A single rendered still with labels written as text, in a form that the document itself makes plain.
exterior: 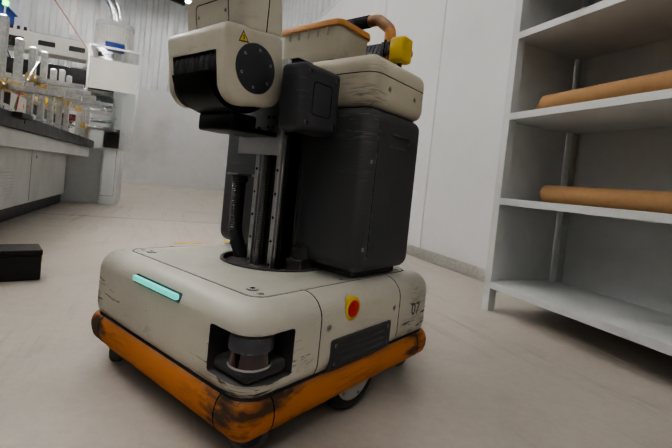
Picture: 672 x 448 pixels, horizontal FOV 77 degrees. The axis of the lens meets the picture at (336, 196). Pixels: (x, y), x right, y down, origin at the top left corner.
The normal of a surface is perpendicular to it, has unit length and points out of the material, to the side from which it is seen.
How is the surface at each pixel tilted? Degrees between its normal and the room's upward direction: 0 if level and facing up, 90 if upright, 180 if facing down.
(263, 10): 90
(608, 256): 90
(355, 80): 90
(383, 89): 90
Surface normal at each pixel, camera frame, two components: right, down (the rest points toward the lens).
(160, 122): 0.37, 0.07
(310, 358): 0.77, 0.10
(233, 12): -0.64, 0.10
